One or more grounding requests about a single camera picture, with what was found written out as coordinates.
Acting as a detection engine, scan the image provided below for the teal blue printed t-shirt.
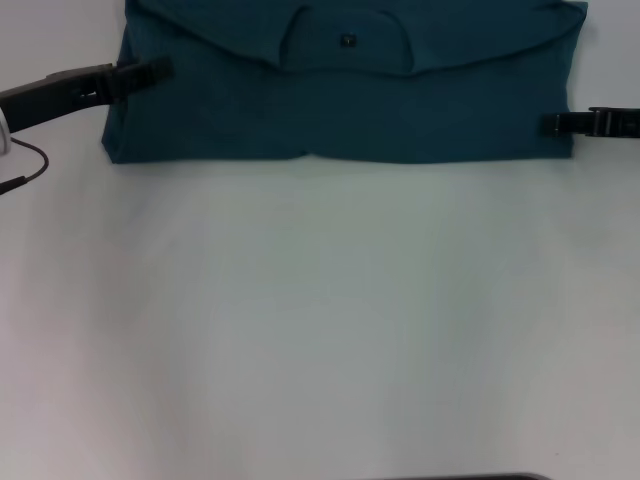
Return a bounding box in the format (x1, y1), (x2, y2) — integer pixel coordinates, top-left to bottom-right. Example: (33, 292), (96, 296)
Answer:
(100, 0), (590, 166)

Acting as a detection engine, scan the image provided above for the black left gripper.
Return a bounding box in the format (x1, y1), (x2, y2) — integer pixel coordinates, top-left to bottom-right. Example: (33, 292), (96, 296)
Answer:
(0, 55), (175, 134)

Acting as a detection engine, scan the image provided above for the left gripper cable with plug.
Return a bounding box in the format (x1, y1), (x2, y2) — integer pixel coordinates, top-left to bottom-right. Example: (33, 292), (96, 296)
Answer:
(0, 136), (50, 197)

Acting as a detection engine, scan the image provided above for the dark grey flat panel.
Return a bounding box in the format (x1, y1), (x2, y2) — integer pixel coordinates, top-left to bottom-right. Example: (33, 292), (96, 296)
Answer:
(344, 472), (552, 480)

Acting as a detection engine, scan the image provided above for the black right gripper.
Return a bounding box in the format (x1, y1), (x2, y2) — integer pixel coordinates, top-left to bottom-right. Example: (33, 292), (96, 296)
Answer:
(541, 105), (640, 140)

